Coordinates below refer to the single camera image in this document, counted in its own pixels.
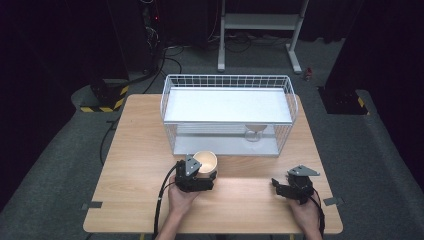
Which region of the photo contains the white wire shelf rack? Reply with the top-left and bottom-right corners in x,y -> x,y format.
159,73 -> 300,158

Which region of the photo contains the cream ceramic mug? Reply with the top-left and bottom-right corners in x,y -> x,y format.
192,150 -> 219,176

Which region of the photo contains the clear cup with white lid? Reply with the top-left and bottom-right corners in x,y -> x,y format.
244,124 -> 269,143

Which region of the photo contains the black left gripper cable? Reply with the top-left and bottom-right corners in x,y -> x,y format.
152,164 -> 180,240

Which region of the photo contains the person's left hand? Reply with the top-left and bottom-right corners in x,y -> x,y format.
167,175 -> 202,218

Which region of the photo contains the black yellow striped stand base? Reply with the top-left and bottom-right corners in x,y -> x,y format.
79,78 -> 130,114
317,85 -> 370,116

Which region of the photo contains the dark equipment tower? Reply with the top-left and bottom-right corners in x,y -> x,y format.
138,0 -> 167,75

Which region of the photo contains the grey tape piece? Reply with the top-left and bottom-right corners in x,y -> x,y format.
322,196 -> 345,207
81,201 -> 104,211

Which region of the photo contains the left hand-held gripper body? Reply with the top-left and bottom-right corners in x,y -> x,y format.
174,153 -> 203,193

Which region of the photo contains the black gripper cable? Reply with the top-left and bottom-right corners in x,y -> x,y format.
310,188 -> 326,235
152,164 -> 180,240

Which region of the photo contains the person's right hand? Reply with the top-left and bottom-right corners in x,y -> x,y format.
287,194 -> 322,232

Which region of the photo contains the white metal stand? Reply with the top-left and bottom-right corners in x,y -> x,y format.
217,0 -> 310,75

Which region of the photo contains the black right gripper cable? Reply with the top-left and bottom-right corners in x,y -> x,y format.
310,188 -> 326,235

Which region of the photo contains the thin black floor cable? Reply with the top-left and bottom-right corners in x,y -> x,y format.
99,118 -> 120,166

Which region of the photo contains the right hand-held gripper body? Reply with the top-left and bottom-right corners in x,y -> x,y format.
285,164 -> 321,205

